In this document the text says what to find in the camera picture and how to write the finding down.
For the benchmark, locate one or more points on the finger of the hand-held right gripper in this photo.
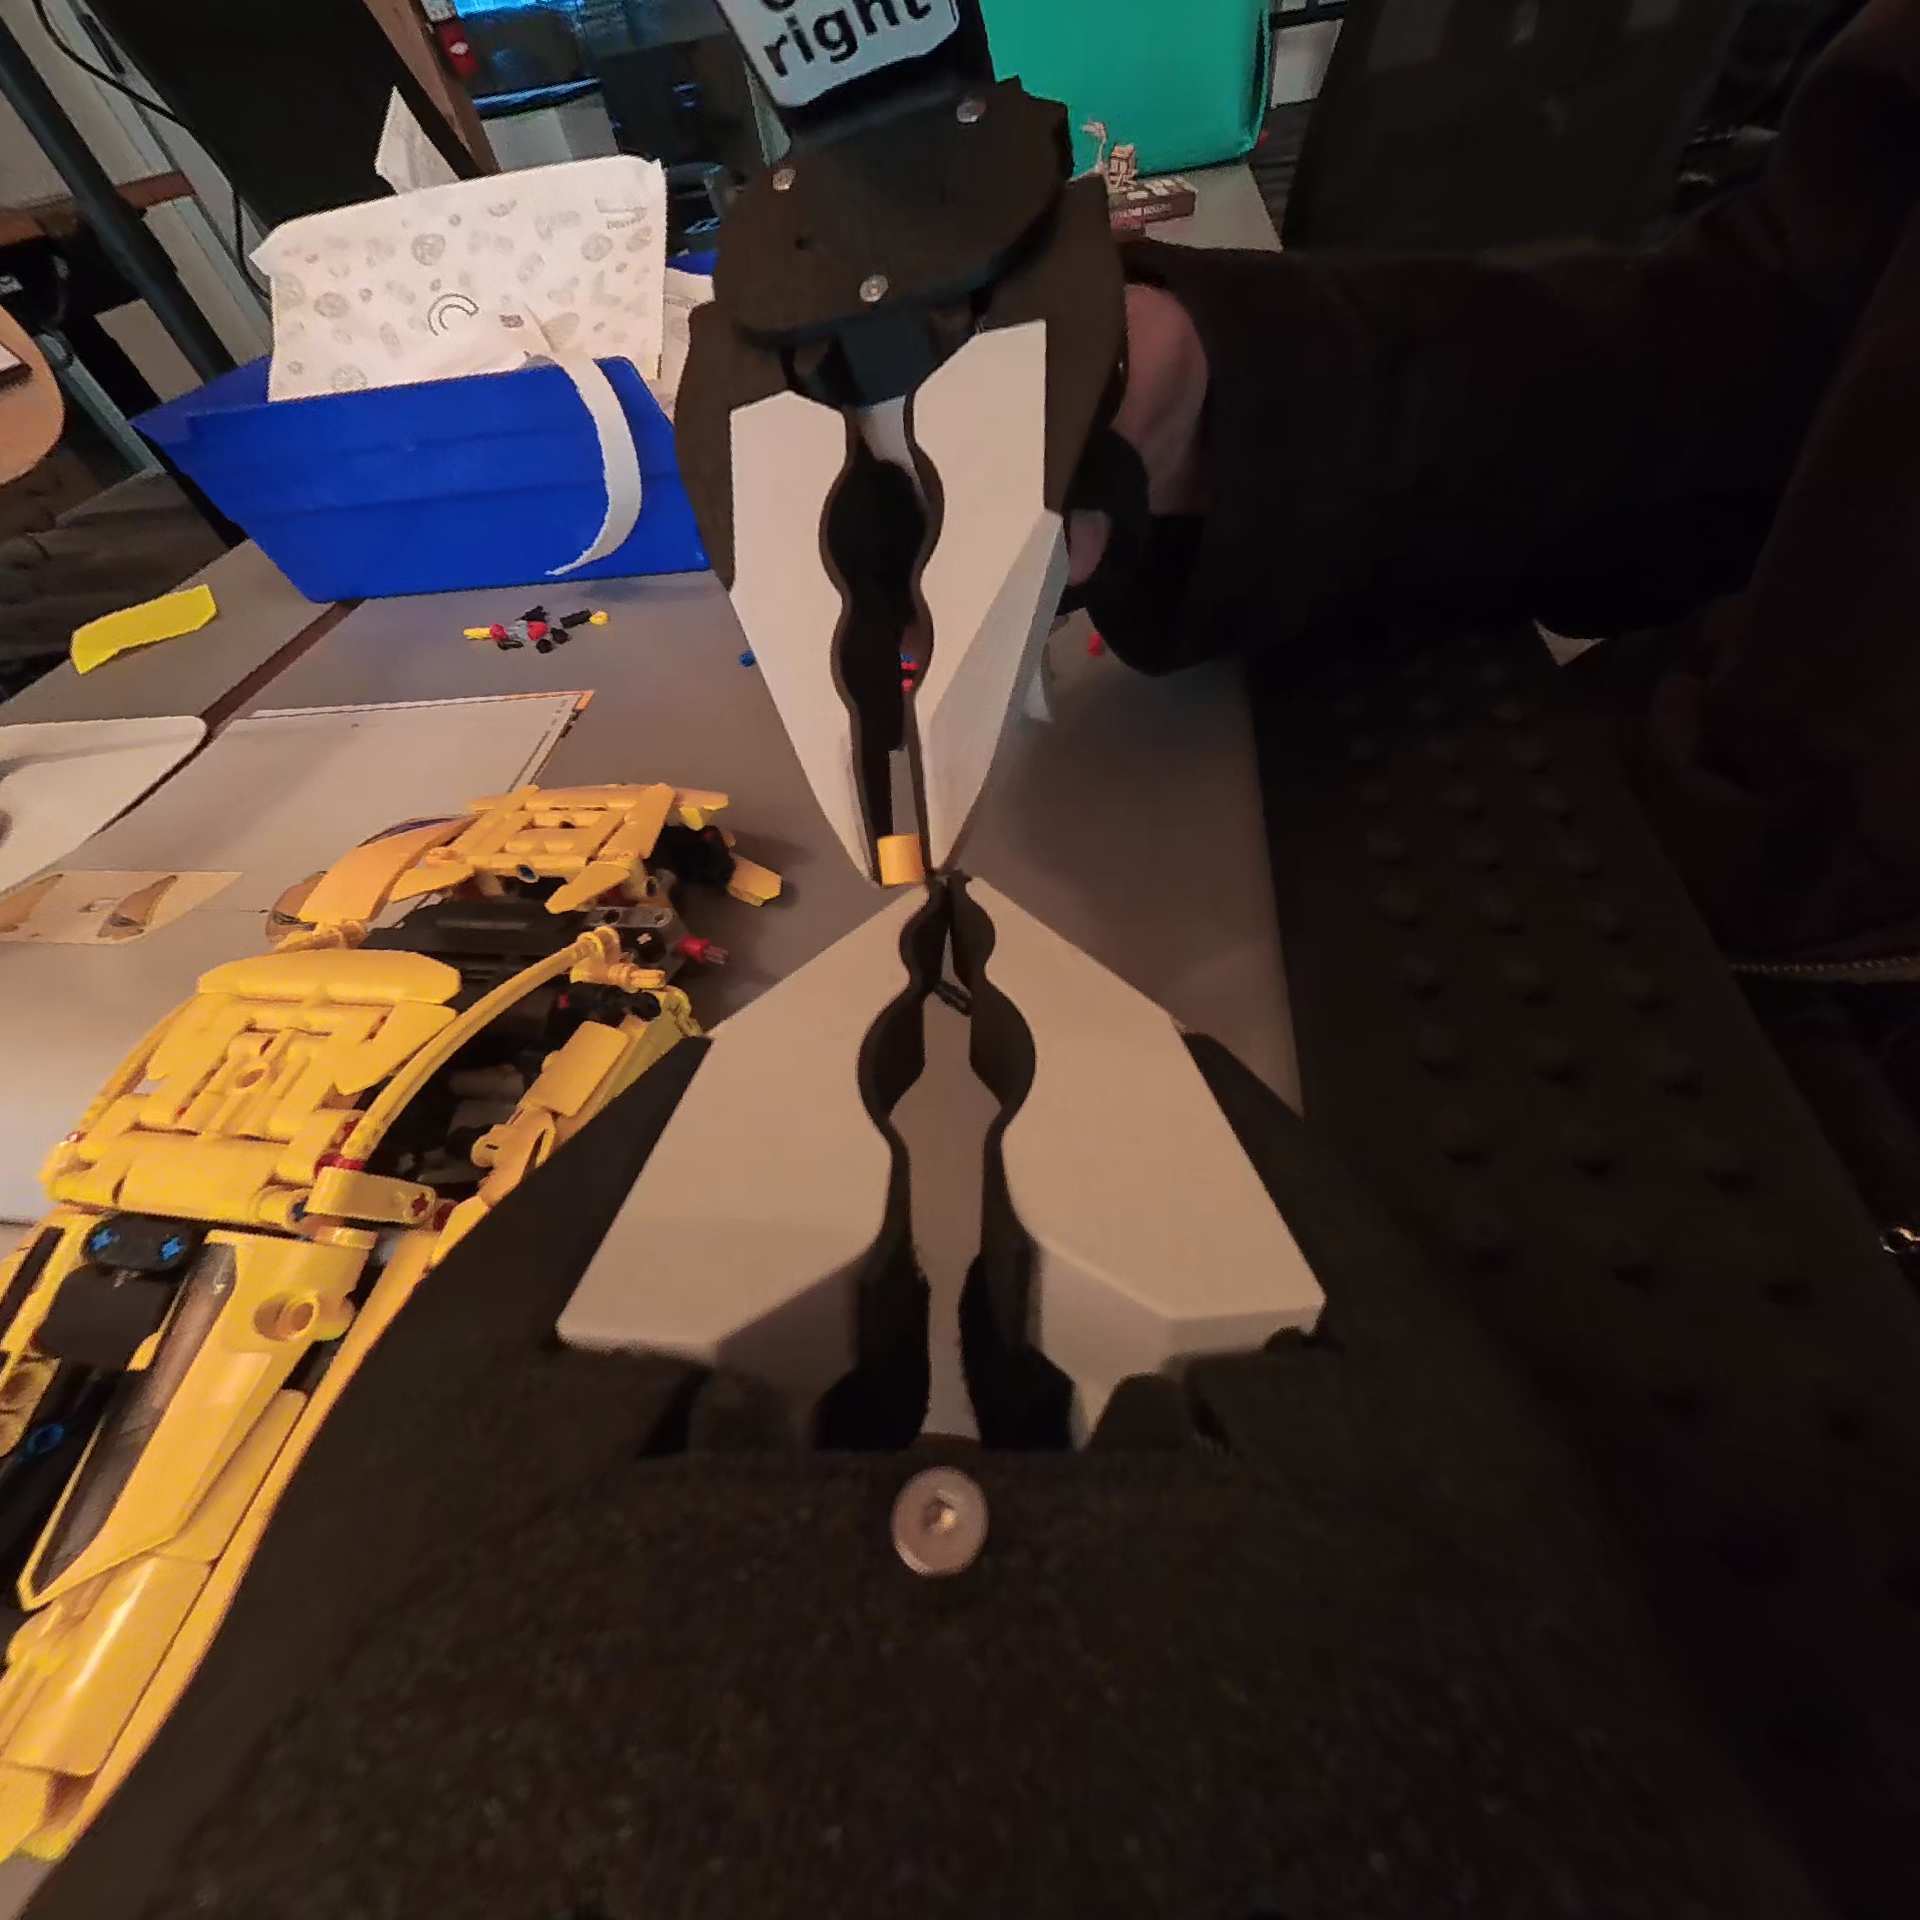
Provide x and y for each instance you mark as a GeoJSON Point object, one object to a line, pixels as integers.
{"type": "Point", "coordinates": [781, 599]}
{"type": "Point", "coordinates": [991, 569]}

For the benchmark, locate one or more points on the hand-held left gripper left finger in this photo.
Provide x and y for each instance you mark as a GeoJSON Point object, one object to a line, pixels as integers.
{"type": "Point", "coordinates": [720, 1201]}

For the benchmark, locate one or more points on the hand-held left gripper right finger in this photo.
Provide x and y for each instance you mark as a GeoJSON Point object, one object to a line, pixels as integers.
{"type": "Point", "coordinates": [1170, 1201]}

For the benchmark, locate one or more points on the yellow brick tube piece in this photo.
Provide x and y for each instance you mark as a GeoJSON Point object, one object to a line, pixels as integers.
{"type": "Point", "coordinates": [896, 857]}

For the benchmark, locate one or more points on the instruction booklet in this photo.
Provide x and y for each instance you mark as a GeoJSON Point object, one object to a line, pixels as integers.
{"type": "Point", "coordinates": [375, 780]}

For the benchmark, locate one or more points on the yellow toy brick car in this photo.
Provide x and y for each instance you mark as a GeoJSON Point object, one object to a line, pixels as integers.
{"type": "Point", "coordinates": [271, 1049]}

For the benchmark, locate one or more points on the person's right hand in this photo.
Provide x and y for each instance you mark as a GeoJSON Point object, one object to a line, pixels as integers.
{"type": "Point", "coordinates": [1161, 376]}

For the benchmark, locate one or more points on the pile of mixed small bricks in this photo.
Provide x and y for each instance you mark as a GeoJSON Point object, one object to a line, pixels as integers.
{"type": "Point", "coordinates": [746, 657]}

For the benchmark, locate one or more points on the wooden puzzle pieces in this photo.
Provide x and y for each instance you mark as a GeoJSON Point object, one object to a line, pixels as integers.
{"type": "Point", "coordinates": [1106, 148]}

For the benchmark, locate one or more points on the scattered black brick pins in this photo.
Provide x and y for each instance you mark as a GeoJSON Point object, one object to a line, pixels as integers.
{"type": "Point", "coordinates": [546, 623]}

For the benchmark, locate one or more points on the dark red flat box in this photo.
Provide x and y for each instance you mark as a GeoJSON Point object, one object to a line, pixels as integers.
{"type": "Point", "coordinates": [1158, 198]}

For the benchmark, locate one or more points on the perforated grey panel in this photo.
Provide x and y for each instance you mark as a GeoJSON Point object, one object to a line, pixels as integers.
{"type": "Point", "coordinates": [1500, 1201]}

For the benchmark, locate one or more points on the blue storage bin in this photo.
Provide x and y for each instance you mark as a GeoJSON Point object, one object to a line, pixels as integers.
{"type": "Point", "coordinates": [421, 480]}

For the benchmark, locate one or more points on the white paper bag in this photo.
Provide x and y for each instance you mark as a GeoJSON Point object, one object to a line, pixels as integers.
{"type": "Point", "coordinates": [464, 271]}

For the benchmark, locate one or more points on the black mesh office chair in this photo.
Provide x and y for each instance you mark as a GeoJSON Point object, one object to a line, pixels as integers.
{"type": "Point", "coordinates": [1424, 106]}

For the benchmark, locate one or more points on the yellow paper note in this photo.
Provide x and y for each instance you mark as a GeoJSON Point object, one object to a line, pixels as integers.
{"type": "Point", "coordinates": [142, 627]}

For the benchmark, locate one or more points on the white sign stand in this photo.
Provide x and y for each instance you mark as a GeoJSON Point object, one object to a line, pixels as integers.
{"type": "Point", "coordinates": [77, 780]}

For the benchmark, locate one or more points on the metal pole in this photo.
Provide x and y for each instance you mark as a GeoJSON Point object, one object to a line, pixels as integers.
{"type": "Point", "coordinates": [120, 211]}

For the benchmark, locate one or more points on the wooden post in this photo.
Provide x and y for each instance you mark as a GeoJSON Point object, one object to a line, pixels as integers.
{"type": "Point", "coordinates": [436, 75]}

